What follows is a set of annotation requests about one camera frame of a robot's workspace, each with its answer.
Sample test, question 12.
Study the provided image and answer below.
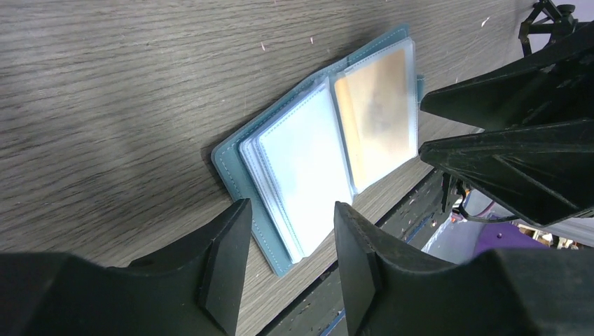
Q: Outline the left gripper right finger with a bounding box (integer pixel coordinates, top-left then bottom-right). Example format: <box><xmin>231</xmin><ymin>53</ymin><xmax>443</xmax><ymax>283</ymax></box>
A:
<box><xmin>334</xmin><ymin>202</ymin><xmax>464</xmax><ymax>335</ymax></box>

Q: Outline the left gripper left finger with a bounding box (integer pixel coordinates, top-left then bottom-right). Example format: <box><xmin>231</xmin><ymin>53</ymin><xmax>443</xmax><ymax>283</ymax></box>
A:
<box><xmin>130</xmin><ymin>199</ymin><xmax>252</xmax><ymax>335</ymax></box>

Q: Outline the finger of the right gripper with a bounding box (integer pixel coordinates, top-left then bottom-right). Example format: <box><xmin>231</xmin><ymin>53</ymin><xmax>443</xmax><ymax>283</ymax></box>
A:
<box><xmin>420</xmin><ymin>120</ymin><xmax>593</xmax><ymax>227</ymax></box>
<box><xmin>420</xmin><ymin>23</ymin><xmax>593</xmax><ymax>131</ymax></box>

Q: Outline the blue card holder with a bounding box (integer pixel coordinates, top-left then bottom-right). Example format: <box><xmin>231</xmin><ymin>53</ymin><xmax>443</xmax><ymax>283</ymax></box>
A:
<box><xmin>211</xmin><ymin>24</ymin><xmax>410</xmax><ymax>277</ymax></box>

